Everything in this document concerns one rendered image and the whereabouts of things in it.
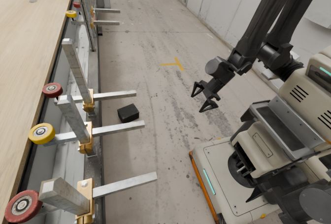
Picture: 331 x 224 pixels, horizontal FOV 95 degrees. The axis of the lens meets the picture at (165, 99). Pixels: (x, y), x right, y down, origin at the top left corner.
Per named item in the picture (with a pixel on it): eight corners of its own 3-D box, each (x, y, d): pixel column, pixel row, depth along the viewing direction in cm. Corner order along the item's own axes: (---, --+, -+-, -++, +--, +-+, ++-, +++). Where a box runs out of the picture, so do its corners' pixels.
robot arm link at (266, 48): (290, 57, 60) (280, 50, 63) (287, 43, 53) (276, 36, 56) (269, 73, 64) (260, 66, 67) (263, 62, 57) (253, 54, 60)
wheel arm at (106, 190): (154, 173, 66) (155, 170, 63) (156, 181, 64) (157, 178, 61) (35, 207, 54) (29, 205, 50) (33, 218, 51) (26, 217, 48)
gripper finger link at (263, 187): (252, 224, 40) (284, 212, 36) (236, 195, 45) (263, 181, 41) (263, 219, 44) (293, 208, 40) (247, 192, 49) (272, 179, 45)
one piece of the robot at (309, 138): (255, 116, 84) (283, 88, 68) (296, 167, 67) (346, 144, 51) (232, 121, 79) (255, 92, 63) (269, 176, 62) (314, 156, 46)
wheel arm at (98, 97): (135, 93, 98) (135, 88, 94) (136, 97, 95) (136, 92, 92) (57, 102, 85) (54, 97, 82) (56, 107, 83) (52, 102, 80)
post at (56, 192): (99, 208, 67) (59, 175, 32) (99, 217, 65) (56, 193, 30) (90, 210, 66) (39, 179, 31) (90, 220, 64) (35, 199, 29)
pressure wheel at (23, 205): (27, 231, 48) (4, 230, 40) (23, 207, 52) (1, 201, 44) (55, 212, 52) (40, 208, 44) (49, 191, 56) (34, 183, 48)
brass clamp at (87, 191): (96, 180, 62) (93, 177, 58) (96, 221, 53) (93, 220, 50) (79, 185, 60) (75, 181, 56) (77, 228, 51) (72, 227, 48)
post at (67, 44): (96, 112, 94) (72, 37, 59) (96, 116, 92) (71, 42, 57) (89, 113, 93) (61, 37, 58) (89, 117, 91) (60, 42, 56)
